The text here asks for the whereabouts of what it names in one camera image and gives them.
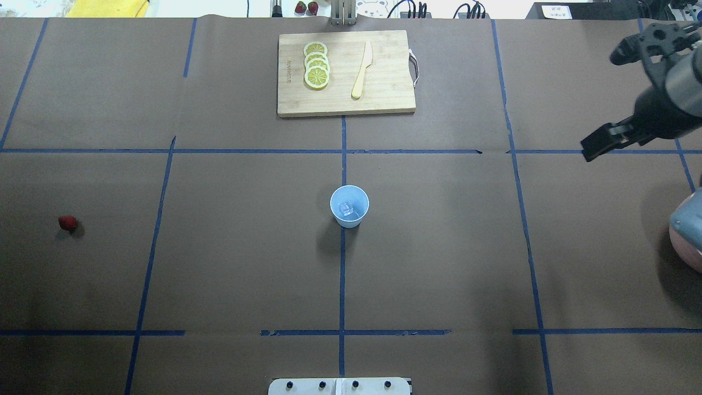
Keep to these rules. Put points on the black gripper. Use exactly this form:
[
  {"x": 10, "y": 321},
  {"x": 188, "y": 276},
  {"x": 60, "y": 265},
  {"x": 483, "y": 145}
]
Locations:
[{"x": 660, "y": 114}]

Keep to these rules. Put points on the ice cube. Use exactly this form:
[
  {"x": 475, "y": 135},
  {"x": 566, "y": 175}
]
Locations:
[{"x": 346, "y": 209}]

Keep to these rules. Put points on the red strawberry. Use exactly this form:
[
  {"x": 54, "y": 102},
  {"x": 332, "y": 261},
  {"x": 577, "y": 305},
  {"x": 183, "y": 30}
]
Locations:
[{"x": 68, "y": 223}]

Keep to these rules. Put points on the light blue cup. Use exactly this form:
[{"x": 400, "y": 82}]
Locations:
[{"x": 356, "y": 197}]

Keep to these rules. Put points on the black power strip box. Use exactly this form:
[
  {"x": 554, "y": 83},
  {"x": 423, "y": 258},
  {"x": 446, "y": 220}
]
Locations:
[{"x": 596, "y": 10}]

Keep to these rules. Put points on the pink bowl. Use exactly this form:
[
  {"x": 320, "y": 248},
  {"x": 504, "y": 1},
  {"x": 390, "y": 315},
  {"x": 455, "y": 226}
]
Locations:
[{"x": 685, "y": 250}]

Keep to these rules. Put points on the wooden cutting board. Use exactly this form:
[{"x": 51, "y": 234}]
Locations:
[{"x": 388, "y": 88}]

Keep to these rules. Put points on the yellow plastic knife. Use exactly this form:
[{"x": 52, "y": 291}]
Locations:
[{"x": 366, "y": 62}]

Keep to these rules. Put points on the lemon slice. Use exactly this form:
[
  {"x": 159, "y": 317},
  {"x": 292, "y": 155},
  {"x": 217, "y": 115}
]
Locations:
[
  {"x": 317, "y": 67},
  {"x": 315, "y": 47},
  {"x": 317, "y": 80},
  {"x": 315, "y": 55}
]

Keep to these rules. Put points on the spare strawberry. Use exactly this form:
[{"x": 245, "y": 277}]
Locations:
[
  {"x": 300, "y": 8},
  {"x": 312, "y": 8}
]

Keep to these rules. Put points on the yellow cloth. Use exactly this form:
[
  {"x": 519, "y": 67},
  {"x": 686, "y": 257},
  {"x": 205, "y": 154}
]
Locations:
[{"x": 108, "y": 9}]

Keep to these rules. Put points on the aluminium frame post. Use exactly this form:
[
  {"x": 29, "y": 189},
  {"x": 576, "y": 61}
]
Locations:
[{"x": 343, "y": 13}]

